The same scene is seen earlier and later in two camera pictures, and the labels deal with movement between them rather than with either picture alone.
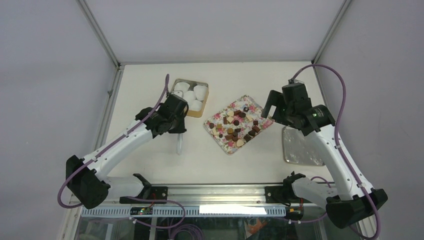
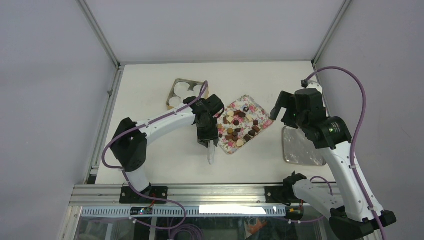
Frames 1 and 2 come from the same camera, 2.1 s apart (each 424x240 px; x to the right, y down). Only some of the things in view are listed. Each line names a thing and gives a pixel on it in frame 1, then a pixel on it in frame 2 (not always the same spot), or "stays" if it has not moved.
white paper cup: (200, 91) stays
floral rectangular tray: (237, 125) stays
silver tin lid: (298, 149) stays
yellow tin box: (194, 93) stays
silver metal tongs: (179, 143) -> (211, 145)
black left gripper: (181, 129) -> (204, 138)
